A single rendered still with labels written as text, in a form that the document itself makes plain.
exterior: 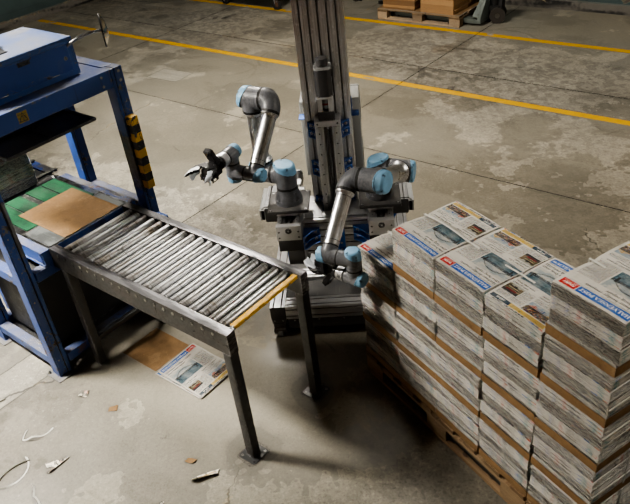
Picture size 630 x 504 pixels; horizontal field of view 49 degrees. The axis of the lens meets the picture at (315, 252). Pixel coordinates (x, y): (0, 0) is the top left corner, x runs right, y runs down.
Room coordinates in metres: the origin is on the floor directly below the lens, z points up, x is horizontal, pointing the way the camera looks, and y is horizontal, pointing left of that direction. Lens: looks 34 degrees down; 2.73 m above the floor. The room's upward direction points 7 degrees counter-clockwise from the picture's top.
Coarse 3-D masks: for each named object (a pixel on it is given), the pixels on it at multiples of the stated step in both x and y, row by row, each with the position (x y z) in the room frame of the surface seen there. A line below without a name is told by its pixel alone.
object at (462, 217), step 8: (440, 208) 2.68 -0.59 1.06; (448, 208) 2.67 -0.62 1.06; (456, 208) 2.66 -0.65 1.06; (464, 208) 2.65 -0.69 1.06; (440, 216) 2.61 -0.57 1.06; (448, 216) 2.60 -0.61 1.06; (456, 216) 2.60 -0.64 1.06; (464, 216) 2.59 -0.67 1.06; (472, 216) 2.58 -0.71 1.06; (480, 216) 2.57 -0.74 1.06; (456, 224) 2.53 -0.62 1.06; (464, 224) 2.53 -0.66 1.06; (472, 224) 2.52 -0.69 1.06; (480, 224) 2.51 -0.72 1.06; (488, 224) 2.50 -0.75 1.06; (496, 224) 2.50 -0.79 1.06; (464, 232) 2.46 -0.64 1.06; (472, 232) 2.46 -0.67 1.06; (480, 232) 2.45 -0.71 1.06; (488, 232) 2.45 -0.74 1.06
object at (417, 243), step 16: (416, 224) 2.57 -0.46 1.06; (400, 240) 2.50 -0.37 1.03; (416, 240) 2.45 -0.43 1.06; (432, 240) 2.43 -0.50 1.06; (448, 240) 2.42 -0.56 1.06; (400, 256) 2.52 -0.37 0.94; (416, 256) 2.42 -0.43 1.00; (432, 256) 2.32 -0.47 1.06; (416, 272) 2.42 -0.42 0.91; (432, 272) 2.32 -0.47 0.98; (432, 288) 2.32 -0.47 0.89
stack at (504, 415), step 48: (384, 240) 2.83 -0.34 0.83; (384, 288) 2.63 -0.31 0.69; (384, 336) 2.66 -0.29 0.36; (480, 336) 2.07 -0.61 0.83; (384, 384) 2.67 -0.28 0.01; (432, 384) 2.32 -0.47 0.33; (480, 384) 2.05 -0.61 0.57; (528, 384) 1.84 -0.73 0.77; (480, 432) 2.04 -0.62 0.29; (528, 432) 1.81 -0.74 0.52; (528, 480) 1.80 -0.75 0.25
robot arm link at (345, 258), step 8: (352, 248) 2.62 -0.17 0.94; (336, 256) 2.62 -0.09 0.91; (344, 256) 2.61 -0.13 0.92; (352, 256) 2.58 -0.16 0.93; (360, 256) 2.59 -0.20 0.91; (336, 264) 2.62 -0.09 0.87; (344, 264) 2.59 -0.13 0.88; (352, 264) 2.58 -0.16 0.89; (360, 264) 2.59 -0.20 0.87; (352, 272) 2.58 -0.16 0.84
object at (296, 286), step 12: (132, 204) 3.56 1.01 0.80; (156, 216) 3.39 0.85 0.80; (180, 228) 3.23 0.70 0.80; (192, 228) 3.21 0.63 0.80; (204, 240) 3.10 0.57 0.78; (216, 240) 3.06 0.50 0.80; (228, 240) 3.05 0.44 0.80; (240, 252) 2.92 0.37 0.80; (252, 252) 2.91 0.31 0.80; (276, 264) 2.78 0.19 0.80; (288, 264) 2.76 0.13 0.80; (300, 276) 2.66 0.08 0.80; (288, 288) 2.72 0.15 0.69; (300, 288) 2.67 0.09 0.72
